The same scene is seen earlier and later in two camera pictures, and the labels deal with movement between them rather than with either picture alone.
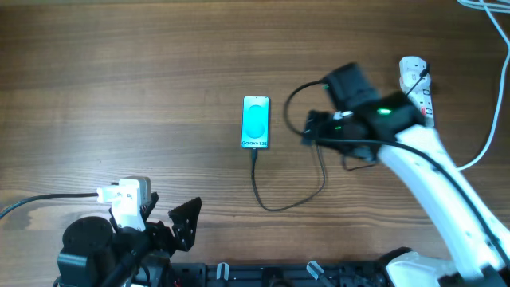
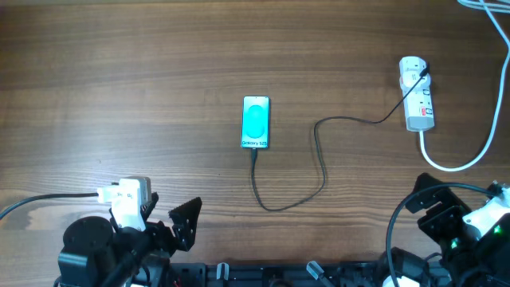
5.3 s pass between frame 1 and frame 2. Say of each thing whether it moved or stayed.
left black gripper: stayed
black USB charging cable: moved
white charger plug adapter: stayed
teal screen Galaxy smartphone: stayed
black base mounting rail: stayed
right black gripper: moved
